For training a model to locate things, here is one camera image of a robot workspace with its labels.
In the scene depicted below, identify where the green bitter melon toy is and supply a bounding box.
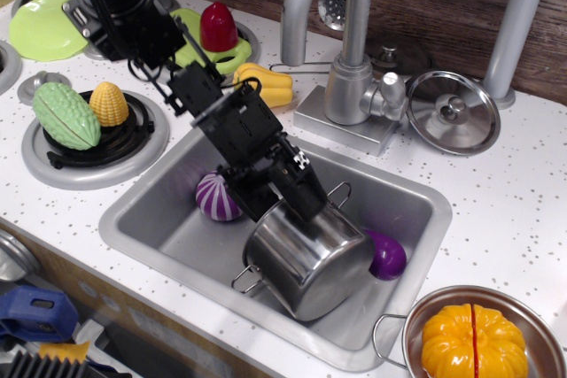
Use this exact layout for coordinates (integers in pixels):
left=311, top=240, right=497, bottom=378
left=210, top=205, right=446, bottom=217
left=33, top=82, right=101, bottom=150

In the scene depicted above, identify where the back right stove burner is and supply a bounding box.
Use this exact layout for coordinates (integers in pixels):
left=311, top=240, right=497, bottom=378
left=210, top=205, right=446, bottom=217
left=229, top=22, right=260, bottom=83

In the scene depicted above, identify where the blue clamp tool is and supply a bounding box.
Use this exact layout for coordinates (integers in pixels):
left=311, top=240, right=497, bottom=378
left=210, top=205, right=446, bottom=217
left=1, top=286, right=79, bottom=343

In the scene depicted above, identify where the silver sink basin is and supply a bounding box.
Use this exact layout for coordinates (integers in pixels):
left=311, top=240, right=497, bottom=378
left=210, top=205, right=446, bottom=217
left=98, top=129, right=452, bottom=373

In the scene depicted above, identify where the yellow toy bell pepper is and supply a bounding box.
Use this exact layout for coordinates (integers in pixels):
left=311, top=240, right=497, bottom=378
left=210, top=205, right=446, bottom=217
left=232, top=63, right=293, bottom=108

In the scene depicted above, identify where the light green plate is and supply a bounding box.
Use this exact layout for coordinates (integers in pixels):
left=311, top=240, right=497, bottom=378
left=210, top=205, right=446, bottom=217
left=9, top=0, right=88, bottom=62

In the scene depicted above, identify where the grey vertical pole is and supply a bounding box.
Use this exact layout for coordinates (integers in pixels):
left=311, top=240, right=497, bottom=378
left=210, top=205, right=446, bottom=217
left=482, top=0, right=540, bottom=109

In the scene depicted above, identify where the silver toy faucet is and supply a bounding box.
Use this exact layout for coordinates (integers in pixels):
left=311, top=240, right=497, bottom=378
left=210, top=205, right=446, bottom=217
left=281, top=0, right=408, bottom=155

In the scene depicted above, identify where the front stove burner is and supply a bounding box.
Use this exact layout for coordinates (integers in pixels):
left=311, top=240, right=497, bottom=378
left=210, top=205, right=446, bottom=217
left=22, top=90, right=169, bottom=190

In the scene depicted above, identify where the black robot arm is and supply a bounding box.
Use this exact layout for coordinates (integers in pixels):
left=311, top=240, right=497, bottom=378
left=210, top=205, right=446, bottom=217
left=63, top=0, right=328, bottom=221

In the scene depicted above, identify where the yellow toy corn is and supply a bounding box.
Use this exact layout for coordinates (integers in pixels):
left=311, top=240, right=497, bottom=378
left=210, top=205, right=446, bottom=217
left=89, top=81, right=129, bottom=127

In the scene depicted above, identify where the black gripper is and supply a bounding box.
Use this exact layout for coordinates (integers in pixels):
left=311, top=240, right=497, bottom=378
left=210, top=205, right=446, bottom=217
left=190, top=83, right=327, bottom=222

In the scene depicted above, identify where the grey oven knob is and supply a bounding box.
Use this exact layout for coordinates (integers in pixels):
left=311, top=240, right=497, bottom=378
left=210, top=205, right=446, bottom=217
left=0, top=229, right=41, bottom=282

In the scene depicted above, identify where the purple toy eggplant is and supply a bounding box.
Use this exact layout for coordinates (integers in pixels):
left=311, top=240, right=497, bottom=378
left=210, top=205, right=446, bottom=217
left=365, top=229, right=408, bottom=281

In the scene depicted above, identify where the purple white striped onion toy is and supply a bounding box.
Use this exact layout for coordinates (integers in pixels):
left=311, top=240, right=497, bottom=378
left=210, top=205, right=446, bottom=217
left=195, top=172, right=243, bottom=222

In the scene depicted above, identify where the metal strainer ladle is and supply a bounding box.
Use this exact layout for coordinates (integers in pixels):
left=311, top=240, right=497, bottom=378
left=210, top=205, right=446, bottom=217
left=318, top=0, right=347, bottom=31

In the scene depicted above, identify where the stainless steel pot lid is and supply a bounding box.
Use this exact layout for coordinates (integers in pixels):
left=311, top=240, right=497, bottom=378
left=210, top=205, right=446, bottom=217
left=406, top=70, right=501, bottom=156

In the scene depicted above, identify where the red toy pepper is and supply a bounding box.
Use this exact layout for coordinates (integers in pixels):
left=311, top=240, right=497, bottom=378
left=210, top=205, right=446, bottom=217
left=199, top=2, right=238, bottom=52

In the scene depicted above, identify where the grey stove knob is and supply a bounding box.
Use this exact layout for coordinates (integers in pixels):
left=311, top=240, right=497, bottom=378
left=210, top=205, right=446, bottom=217
left=17, top=71, right=71, bottom=106
left=156, top=0, right=180, bottom=13

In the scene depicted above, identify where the orange toy pumpkin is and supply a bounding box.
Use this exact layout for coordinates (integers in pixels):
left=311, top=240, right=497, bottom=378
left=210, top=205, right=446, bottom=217
left=421, top=304, right=529, bottom=377

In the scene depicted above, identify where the left edge stove burner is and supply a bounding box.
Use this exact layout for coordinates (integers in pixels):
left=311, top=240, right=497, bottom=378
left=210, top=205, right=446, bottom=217
left=0, top=41, right=22, bottom=95

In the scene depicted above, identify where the yellow tape piece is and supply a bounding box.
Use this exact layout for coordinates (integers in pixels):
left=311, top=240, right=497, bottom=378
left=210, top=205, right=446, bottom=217
left=38, top=342, right=90, bottom=363

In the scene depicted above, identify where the steel bowl with handle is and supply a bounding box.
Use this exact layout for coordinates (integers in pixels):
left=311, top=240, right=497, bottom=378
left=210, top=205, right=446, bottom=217
left=371, top=285, right=566, bottom=377

